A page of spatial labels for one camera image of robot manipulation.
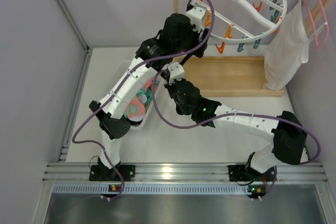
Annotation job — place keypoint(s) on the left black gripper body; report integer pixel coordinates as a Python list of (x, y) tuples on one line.
[(203, 39)]

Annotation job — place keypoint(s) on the white round clip hanger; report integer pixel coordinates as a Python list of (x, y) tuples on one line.
[(266, 13)]

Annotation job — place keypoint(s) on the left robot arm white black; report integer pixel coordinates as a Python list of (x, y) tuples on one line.
[(182, 35)]

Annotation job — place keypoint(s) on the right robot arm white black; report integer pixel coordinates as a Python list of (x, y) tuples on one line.
[(284, 134)]

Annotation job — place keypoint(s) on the pink clothes hanger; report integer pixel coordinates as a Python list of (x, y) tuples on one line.
[(313, 19)]

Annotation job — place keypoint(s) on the wooden clothes rack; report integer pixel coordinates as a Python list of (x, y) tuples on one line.
[(233, 76)]

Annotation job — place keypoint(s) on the white plastic basket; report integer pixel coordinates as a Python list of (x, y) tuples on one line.
[(139, 125)]

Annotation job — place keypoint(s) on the white tank top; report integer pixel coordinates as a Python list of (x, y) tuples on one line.
[(287, 52)]

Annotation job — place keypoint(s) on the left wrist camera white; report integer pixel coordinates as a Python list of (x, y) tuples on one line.
[(196, 15)]

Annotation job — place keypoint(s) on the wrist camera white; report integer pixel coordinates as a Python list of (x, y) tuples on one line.
[(196, 15), (175, 72)]

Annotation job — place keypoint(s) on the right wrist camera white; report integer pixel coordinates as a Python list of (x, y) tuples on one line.
[(175, 72)]

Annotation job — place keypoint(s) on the aluminium rail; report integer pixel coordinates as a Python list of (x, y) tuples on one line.
[(178, 179)]

